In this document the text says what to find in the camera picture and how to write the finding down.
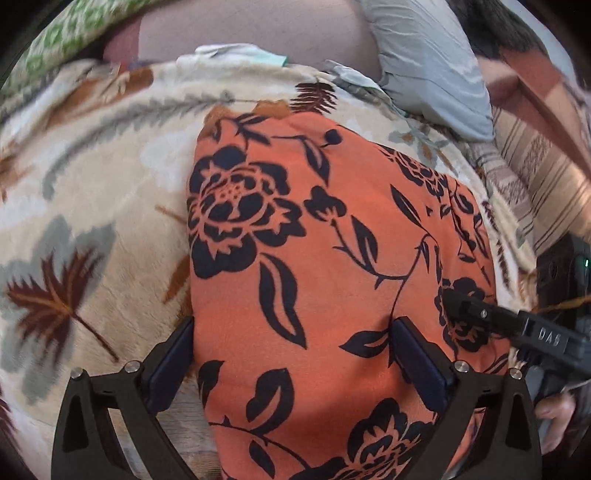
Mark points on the grey pillow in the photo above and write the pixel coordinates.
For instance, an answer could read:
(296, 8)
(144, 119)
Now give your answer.
(429, 69)

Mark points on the green patterned cloth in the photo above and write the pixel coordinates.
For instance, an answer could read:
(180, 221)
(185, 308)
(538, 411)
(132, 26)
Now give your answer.
(60, 41)

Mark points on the orange floral print garment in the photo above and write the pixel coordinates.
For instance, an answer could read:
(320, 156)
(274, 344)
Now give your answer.
(332, 240)

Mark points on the pink bed sheet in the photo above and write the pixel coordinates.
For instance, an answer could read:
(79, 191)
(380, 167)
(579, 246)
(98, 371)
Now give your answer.
(277, 32)

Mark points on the dark furry cloth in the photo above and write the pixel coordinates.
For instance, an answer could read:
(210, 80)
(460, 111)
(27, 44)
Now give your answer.
(498, 23)

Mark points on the cream leaf print blanket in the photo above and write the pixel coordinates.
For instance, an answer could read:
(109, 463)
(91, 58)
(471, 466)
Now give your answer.
(106, 194)

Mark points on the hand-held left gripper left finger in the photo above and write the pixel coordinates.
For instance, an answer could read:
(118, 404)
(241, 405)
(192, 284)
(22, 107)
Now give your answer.
(171, 369)

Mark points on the beige striped cloth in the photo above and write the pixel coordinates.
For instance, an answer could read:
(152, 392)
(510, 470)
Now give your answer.
(549, 184)

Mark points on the brown cloth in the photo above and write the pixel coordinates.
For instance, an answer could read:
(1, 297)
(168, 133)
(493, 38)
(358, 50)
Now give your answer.
(526, 78)

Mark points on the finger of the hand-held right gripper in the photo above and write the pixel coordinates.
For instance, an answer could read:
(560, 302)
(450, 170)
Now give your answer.
(475, 311)

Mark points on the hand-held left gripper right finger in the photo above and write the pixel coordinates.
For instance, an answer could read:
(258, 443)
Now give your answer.
(420, 364)

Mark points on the person's right hand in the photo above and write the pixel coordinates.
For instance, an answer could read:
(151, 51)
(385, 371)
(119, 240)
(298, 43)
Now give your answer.
(556, 420)

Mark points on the white and teal cloth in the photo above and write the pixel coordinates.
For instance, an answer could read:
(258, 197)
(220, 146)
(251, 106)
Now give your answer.
(231, 51)

